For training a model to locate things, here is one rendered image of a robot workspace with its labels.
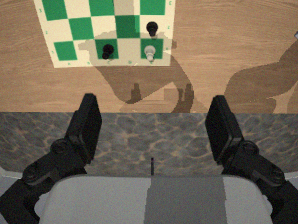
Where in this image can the green and cream chessboard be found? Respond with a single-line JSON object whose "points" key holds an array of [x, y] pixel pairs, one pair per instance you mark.
{"points": [[76, 31]]}

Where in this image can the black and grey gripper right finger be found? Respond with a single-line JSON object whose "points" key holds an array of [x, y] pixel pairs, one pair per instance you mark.
{"points": [[241, 157]]}

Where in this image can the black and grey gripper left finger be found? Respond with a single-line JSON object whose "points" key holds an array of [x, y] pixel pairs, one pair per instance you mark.
{"points": [[68, 156]]}

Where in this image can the white chess pawn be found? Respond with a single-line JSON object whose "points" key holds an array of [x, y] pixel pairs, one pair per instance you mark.
{"points": [[149, 51]]}

